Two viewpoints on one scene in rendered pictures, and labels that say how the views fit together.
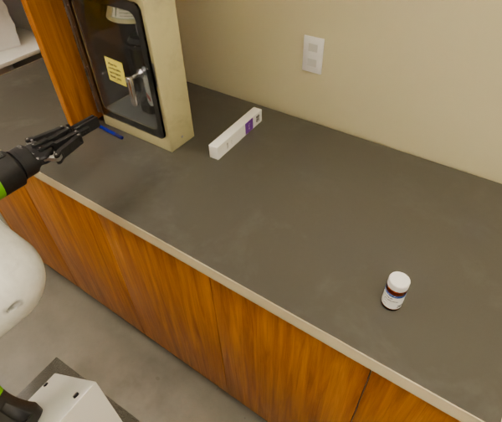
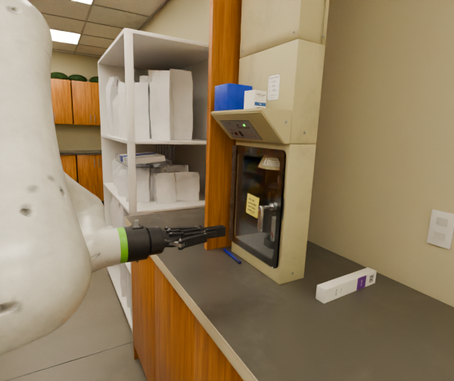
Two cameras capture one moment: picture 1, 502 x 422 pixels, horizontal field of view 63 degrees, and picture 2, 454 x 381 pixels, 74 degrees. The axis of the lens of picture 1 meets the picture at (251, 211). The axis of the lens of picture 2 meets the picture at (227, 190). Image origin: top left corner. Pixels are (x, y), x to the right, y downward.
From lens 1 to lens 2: 0.31 m
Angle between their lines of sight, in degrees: 39
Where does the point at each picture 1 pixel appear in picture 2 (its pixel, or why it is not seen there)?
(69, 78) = (217, 209)
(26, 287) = (38, 289)
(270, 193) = (383, 356)
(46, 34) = (213, 175)
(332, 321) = not seen: outside the picture
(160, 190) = (258, 312)
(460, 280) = not seen: outside the picture
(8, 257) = (45, 240)
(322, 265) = not seen: outside the picture
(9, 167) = (140, 237)
